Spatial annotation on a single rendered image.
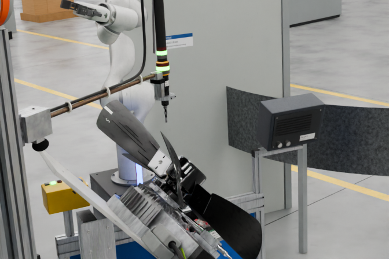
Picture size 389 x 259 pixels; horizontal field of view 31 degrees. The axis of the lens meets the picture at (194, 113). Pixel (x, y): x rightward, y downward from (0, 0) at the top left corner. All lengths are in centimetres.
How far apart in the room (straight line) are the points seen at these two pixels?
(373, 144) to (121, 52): 167
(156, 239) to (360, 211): 306
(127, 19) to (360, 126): 179
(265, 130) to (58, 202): 91
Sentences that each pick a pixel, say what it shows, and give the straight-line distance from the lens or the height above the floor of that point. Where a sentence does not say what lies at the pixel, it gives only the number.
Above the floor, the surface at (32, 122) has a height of 155.
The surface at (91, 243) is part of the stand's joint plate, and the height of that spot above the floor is 108.
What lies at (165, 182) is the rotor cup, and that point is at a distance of 230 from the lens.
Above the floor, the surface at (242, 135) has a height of 65.
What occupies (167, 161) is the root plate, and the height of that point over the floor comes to 125.
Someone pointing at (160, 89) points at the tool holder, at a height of 149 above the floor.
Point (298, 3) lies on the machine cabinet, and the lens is 1224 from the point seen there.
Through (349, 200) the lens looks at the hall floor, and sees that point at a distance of 511.
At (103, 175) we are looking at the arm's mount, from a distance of 310.
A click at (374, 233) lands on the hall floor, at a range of 466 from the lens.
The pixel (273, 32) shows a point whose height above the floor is 125.
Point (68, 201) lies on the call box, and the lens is 268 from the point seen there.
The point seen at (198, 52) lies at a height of 119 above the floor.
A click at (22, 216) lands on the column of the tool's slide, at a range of 183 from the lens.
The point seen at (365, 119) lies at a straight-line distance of 398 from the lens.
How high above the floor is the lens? 205
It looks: 16 degrees down
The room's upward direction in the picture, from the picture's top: 3 degrees counter-clockwise
